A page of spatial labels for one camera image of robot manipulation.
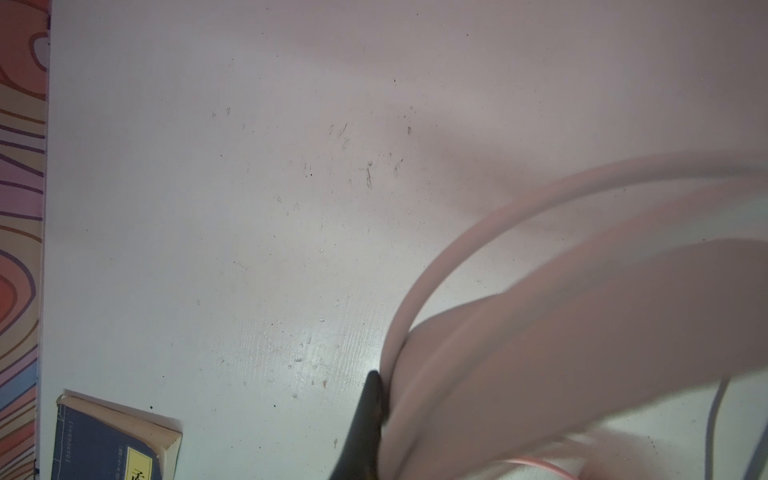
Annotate dark blue booklet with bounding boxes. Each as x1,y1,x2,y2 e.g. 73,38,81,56
50,393,182,480

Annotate white headphones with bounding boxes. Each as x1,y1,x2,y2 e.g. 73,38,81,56
377,152,767,479

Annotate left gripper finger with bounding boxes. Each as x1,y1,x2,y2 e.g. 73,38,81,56
329,370,388,480

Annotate grey headphone cable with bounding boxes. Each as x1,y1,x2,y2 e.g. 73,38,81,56
703,377,768,480

